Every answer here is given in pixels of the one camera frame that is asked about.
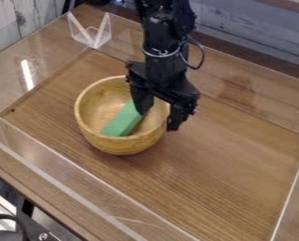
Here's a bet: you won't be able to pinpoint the black cable lower left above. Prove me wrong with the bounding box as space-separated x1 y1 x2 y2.
0 214 28 241

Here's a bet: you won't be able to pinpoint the green rectangular block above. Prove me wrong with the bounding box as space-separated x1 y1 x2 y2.
100 100 143 137

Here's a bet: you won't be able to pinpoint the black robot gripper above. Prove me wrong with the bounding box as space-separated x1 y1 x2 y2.
125 50 200 131

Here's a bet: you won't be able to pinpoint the clear acrylic enclosure walls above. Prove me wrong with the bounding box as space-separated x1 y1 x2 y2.
0 14 299 241

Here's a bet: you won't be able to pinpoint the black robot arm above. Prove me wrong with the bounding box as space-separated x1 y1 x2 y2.
125 0 204 131

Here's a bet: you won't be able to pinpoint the black table leg bracket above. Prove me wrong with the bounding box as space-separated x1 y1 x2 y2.
16 199 61 241

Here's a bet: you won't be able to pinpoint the clear acrylic corner bracket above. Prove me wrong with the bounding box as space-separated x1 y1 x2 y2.
67 12 112 49

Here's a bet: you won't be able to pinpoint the light wooden bowl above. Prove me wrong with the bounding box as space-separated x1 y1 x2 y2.
75 75 168 155

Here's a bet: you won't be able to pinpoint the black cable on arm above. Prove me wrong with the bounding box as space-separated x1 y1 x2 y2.
179 35 207 72

